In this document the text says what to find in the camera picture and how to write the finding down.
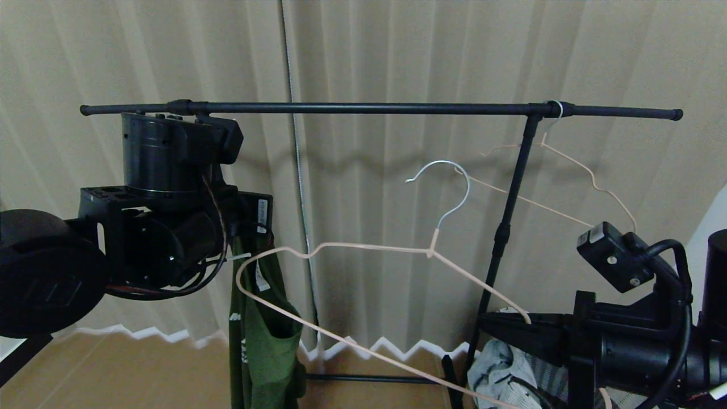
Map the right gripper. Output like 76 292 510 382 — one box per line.
570 291 692 409

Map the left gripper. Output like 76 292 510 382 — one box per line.
227 185 274 245

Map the green long-sleeved shirt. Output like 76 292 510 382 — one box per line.
229 230 307 409

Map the pink clothes hanger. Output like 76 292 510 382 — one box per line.
453 102 638 233
235 160 613 409

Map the white laundry basket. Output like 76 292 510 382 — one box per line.
493 307 575 409

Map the black clothes rack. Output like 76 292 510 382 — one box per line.
80 99 684 409

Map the pale grey garment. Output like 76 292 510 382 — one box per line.
467 339 540 409

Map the beige curtain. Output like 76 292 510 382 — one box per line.
0 0 727 364

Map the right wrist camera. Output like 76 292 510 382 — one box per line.
576 222 682 310

